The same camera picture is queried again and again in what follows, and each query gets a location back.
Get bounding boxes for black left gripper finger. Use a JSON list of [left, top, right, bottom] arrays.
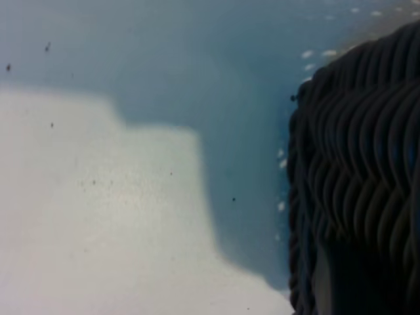
[[314, 241, 420, 315]]

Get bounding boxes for dark brown wicker basket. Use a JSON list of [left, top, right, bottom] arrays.
[[287, 20, 420, 315]]

